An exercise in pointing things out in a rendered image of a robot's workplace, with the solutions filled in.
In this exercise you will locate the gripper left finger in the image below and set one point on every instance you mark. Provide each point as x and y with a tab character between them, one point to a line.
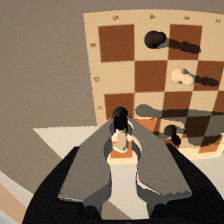
82	178

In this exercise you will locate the white pawn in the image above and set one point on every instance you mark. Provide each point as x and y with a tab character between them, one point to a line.
179	75

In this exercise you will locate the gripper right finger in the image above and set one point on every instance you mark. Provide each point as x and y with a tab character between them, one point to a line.
165	176

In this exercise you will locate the chessboard with pieces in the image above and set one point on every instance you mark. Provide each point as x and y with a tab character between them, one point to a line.
125	72

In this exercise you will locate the black pawn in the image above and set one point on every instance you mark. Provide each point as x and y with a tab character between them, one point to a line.
120	113
170	130
152	40

